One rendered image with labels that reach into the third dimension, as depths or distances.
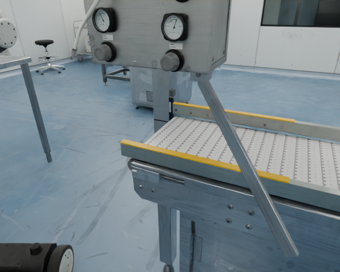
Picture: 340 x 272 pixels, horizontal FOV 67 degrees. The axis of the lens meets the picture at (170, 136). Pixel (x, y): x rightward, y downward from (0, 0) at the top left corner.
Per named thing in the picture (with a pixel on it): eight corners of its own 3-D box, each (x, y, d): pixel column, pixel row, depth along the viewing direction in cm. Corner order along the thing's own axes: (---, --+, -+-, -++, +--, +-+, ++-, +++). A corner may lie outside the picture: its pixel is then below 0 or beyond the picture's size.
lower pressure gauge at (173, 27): (161, 41, 37) (160, 12, 35) (164, 40, 38) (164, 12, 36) (184, 42, 35) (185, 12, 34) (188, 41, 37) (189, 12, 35)
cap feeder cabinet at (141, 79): (131, 109, 336) (126, 48, 301) (153, 96, 381) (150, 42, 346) (174, 117, 310) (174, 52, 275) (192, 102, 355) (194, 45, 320)
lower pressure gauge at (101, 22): (93, 33, 41) (89, 7, 40) (99, 32, 42) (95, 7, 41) (111, 33, 40) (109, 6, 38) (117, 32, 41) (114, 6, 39)
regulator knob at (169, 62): (156, 74, 38) (155, 43, 36) (164, 70, 40) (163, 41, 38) (177, 76, 37) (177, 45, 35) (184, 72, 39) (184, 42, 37)
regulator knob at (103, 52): (92, 63, 43) (88, 34, 41) (101, 61, 45) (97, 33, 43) (108, 65, 41) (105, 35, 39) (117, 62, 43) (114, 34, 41)
